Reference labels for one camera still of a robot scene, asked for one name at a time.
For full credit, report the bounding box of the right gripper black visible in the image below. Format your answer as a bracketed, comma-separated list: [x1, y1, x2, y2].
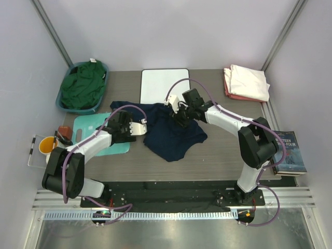
[170, 103, 194, 129]

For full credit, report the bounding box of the navy blue t shirt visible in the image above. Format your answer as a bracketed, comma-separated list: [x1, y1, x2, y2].
[110, 101, 208, 162]

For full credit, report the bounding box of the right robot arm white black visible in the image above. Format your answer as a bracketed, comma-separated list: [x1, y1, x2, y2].
[164, 89, 279, 205]

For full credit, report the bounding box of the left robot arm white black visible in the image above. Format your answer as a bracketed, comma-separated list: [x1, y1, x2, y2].
[41, 110, 136, 207]

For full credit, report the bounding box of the teal cutting board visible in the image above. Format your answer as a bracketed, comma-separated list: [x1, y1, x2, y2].
[72, 113, 130, 157]

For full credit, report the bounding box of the teal laundry basket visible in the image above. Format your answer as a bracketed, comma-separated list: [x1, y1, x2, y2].
[56, 59, 109, 115]

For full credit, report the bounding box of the green t shirt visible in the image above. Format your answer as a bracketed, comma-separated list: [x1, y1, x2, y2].
[60, 60, 106, 109]

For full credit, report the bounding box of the white board with black rim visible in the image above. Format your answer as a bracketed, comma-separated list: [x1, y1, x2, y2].
[140, 68, 189, 104]

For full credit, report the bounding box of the pink folded t shirt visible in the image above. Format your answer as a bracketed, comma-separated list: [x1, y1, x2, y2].
[223, 68, 264, 103]

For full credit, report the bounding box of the brown red block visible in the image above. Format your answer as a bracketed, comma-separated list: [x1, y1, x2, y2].
[58, 126, 73, 139]

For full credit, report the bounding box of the white mug orange inside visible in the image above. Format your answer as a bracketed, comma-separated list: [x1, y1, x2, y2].
[38, 136, 63, 163]

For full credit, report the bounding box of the black white marker pen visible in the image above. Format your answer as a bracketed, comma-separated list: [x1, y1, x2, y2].
[29, 137, 36, 156]

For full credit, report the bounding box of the clear acrylic tray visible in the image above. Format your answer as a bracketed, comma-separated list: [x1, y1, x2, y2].
[27, 135, 57, 169]

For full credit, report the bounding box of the dark blue book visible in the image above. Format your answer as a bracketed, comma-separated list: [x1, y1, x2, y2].
[272, 131, 307, 176]

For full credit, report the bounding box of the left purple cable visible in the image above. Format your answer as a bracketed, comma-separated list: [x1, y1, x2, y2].
[62, 105, 148, 225]

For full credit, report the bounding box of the purple cable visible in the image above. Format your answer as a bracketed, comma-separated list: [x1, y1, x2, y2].
[167, 77, 281, 227]
[62, 105, 148, 225]

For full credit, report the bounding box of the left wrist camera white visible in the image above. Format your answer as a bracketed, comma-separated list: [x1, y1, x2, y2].
[129, 122, 147, 136]

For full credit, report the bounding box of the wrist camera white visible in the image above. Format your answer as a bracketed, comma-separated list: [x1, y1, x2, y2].
[164, 94, 179, 114]
[129, 122, 147, 136]

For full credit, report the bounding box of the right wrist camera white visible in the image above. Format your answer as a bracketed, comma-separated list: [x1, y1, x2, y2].
[164, 94, 179, 114]

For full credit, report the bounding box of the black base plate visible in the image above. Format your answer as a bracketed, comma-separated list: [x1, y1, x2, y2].
[94, 181, 265, 209]

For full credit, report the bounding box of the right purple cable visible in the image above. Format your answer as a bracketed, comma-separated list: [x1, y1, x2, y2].
[167, 77, 281, 227]

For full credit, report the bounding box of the white slotted cable duct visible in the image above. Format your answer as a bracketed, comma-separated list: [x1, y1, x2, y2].
[44, 210, 238, 221]

